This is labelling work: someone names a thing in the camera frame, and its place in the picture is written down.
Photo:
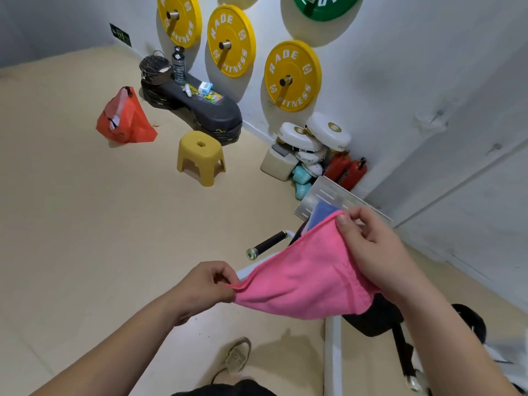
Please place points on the orange plastic bag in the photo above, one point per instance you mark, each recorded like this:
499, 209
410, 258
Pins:
132, 123

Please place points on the person's black shorts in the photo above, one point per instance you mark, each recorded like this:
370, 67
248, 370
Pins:
231, 389

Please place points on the teal dumbbell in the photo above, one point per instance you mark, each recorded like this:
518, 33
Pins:
303, 190
302, 175

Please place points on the silver slotted foot plate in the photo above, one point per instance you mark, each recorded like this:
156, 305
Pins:
307, 206

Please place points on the person's left hand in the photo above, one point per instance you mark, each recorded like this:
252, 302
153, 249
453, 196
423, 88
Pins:
202, 290

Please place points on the black weight plate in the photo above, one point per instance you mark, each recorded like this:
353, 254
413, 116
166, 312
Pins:
470, 321

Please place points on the blue white tissue pack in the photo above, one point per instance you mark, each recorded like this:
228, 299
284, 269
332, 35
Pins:
205, 88

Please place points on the black aerobic step platform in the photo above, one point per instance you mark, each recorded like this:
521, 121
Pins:
218, 115

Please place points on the dark wicker basket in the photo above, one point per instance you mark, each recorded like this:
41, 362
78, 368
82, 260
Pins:
154, 70

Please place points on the person's left forearm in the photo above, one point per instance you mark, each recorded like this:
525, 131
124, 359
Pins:
111, 354

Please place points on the white exercise machine frame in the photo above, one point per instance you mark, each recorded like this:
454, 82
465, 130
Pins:
333, 358

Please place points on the colourful snack packet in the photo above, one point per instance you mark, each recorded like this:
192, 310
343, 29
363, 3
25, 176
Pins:
214, 96

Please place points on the white game controller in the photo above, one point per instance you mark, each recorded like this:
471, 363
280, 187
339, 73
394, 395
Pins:
187, 91

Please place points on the beige plastic container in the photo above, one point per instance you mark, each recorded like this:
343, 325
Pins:
278, 165

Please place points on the green exit sign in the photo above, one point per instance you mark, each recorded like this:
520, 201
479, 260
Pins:
120, 34

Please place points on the pink towel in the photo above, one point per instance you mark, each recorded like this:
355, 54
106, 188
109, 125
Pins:
305, 280

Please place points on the yellow plastic stool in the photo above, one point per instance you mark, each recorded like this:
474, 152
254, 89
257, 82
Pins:
202, 158

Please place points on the grey flat pad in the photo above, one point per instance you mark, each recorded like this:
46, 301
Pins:
282, 149

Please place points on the clear water bottle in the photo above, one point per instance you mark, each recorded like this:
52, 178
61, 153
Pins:
178, 67

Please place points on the green weight plate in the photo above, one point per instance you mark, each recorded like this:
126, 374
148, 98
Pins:
342, 10

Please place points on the person's right hand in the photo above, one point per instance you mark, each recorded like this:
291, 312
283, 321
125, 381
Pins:
379, 255

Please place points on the person's white shoe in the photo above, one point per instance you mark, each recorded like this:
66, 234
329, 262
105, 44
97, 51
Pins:
237, 356

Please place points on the person's right forearm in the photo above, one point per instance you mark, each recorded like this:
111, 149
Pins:
453, 346

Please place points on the blue towel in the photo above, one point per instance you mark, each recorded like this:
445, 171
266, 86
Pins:
321, 214

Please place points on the yellow weight plate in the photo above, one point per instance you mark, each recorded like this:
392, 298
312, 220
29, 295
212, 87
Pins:
244, 37
190, 12
307, 61

